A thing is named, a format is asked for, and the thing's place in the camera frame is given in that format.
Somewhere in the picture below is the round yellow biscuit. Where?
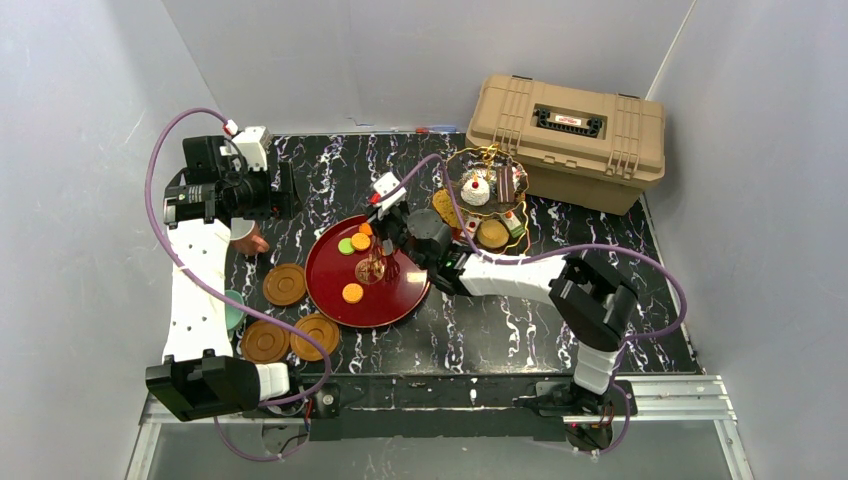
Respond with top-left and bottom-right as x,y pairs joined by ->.
350,232 -> 372,251

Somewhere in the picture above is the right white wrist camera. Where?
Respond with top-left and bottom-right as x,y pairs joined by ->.
369,172 -> 407,219

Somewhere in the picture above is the chocolate layered cake slice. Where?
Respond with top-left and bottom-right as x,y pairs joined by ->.
496,165 -> 516,204

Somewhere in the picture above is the three-tier glass cake stand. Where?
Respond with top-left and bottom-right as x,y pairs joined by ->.
431,143 -> 529,254

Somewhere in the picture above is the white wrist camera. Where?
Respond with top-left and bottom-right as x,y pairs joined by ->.
233,126 -> 272,171
369,172 -> 407,219

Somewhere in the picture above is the small decorated white cake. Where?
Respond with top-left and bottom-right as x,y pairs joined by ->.
500,211 -> 526,239

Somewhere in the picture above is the tan plastic toolbox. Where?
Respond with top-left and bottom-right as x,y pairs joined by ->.
466,74 -> 666,215

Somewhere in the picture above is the green macaron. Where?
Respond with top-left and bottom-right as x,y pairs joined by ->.
337,237 -> 356,255

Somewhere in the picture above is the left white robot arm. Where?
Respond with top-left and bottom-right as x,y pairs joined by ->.
146,127 -> 300,421

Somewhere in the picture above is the dark red round tray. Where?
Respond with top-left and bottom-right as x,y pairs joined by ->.
305,215 -> 430,328

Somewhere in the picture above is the large brown cookie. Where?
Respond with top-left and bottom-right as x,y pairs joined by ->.
431,189 -> 461,230

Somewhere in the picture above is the mint green cup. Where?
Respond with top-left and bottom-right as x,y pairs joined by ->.
225,289 -> 246,332

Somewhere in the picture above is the white cream puff with cherry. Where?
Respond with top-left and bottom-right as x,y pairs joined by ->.
460,174 -> 491,207

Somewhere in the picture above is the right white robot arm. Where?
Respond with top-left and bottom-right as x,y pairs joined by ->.
366,202 -> 638,396

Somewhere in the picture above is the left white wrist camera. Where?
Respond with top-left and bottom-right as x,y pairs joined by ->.
233,126 -> 272,171

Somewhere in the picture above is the wooden coaster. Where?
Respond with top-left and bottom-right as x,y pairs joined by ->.
291,313 -> 340,362
240,321 -> 290,364
262,263 -> 307,307

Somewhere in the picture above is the orange muffin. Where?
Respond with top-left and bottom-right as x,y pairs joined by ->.
476,219 -> 510,250

